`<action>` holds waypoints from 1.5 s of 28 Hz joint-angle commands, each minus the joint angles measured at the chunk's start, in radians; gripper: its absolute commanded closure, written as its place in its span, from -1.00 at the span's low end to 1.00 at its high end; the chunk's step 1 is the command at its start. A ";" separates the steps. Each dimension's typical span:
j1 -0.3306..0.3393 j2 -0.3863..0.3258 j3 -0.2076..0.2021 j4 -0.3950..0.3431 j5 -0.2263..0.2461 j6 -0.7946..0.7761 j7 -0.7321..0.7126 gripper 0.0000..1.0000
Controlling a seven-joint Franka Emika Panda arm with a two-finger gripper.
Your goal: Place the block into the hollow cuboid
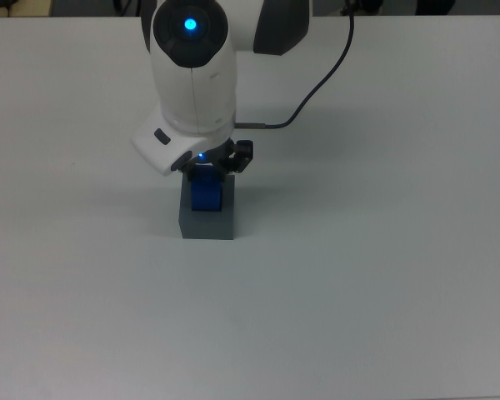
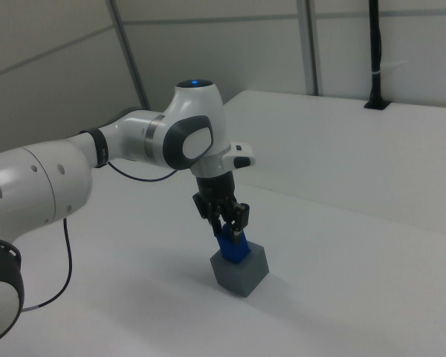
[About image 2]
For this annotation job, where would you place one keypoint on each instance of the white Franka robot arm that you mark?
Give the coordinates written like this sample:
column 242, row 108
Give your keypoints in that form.
column 41, row 186

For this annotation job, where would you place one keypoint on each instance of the blue block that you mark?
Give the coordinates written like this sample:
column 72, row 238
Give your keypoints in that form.
column 230, row 251

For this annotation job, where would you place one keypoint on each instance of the black pole with base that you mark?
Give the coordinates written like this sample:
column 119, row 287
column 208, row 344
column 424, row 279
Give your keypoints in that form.
column 375, row 44

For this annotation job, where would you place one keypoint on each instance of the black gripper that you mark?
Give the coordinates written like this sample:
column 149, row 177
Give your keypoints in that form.
column 215, row 193

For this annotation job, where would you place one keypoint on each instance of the grey metal partition post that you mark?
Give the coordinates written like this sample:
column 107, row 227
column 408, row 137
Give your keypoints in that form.
column 310, row 44
column 130, row 56

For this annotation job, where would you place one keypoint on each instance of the grey hollow cuboid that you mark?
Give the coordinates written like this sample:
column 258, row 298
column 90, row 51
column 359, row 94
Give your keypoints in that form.
column 241, row 277

